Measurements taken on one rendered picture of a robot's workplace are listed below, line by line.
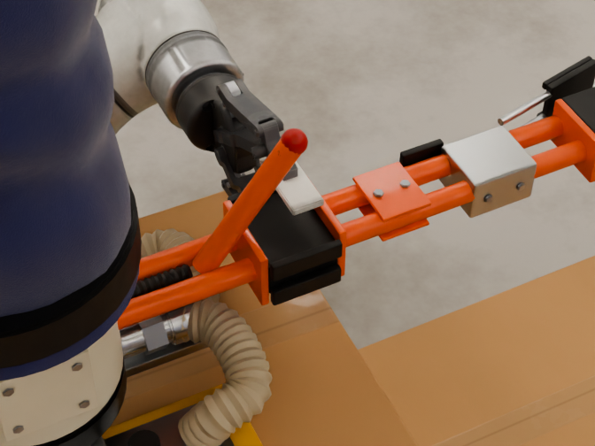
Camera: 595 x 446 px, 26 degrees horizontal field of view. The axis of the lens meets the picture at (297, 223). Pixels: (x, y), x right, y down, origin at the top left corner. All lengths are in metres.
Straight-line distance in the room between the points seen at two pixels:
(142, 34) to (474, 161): 0.36
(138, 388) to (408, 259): 1.43
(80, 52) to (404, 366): 0.98
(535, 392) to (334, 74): 1.42
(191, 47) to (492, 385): 0.68
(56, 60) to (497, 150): 0.54
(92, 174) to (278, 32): 2.22
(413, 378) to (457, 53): 1.47
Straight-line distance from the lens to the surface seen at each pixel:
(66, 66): 0.85
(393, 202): 1.18
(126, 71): 1.34
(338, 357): 1.24
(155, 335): 1.16
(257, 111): 1.17
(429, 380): 1.73
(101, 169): 0.93
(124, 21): 1.35
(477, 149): 1.24
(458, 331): 1.79
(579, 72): 1.33
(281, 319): 1.27
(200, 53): 1.29
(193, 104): 1.26
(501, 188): 1.22
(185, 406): 1.19
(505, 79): 3.03
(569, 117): 1.28
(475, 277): 2.58
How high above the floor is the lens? 1.93
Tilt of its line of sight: 47 degrees down
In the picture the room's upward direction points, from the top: straight up
